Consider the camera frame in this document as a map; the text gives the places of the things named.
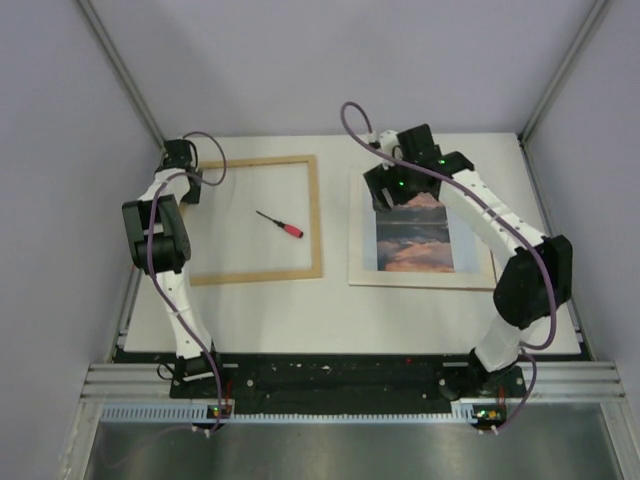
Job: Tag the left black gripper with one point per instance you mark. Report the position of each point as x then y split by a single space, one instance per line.
192 196

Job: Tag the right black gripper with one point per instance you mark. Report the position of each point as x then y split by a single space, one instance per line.
379 179

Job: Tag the sunset landscape photo print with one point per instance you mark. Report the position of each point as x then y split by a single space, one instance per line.
414 238

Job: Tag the wooden photo frame brown back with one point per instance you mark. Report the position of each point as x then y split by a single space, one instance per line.
232 244

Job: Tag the pink handled screwdriver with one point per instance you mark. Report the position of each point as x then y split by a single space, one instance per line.
286 227

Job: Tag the cream mat board border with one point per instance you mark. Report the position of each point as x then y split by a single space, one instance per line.
472 262

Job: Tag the brown backing board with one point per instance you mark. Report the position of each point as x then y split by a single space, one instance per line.
495 268

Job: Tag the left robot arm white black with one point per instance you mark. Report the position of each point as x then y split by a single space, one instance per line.
160 247

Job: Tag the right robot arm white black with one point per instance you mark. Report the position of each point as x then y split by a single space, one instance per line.
536 269

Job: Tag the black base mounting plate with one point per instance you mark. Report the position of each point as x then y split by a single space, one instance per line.
336 384

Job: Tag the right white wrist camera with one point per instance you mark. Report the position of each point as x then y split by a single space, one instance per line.
385 142

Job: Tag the left aluminium corner post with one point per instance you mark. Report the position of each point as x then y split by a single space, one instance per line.
120 69

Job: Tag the aluminium corner post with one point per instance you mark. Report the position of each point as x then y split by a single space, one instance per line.
578 45
120 69

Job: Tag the grey slotted cable duct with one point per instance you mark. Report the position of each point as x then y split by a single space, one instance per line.
204 414

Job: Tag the right aluminium corner post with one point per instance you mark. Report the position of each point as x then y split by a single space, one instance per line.
578 45

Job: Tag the aluminium rail beam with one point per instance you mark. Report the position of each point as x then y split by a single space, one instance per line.
562 382

